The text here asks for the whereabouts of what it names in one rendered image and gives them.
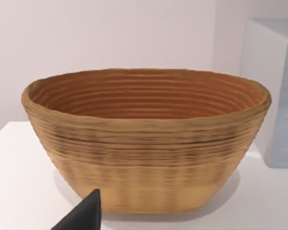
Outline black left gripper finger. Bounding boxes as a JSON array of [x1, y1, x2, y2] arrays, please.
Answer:
[[50, 188, 102, 230]]

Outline brown woven basket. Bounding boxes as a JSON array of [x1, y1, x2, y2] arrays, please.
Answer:
[[21, 68, 272, 214]]

